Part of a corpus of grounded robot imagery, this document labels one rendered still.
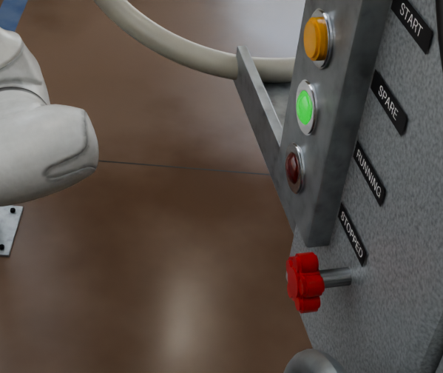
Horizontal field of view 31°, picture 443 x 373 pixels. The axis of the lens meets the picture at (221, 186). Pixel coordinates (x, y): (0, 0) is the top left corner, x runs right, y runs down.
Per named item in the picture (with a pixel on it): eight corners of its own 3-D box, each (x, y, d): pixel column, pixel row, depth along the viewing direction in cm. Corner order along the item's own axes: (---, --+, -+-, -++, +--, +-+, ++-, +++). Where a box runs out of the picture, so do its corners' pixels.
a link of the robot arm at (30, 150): (-18, 234, 92) (-26, 170, 102) (114, 197, 94) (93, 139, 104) (-47, 158, 85) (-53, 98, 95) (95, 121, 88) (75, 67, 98)
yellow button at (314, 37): (329, 68, 48) (336, 30, 46) (313, 69, 48) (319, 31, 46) (316, 45, 50) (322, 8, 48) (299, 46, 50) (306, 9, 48)
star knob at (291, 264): (358, 315, 52) (370, 274, 49) (296, 323, 51) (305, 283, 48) (339, 272, 55) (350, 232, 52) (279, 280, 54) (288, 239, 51)
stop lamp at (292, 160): (308, 191, 55) (313, 164, 53) (288, 193, 55) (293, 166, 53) (298, 169, 57) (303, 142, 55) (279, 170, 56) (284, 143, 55)
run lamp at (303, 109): (321, 132, 52) (327, 102, 50) (300, 134, 51) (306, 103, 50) (309, 110, 53) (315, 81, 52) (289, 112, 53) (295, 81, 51)
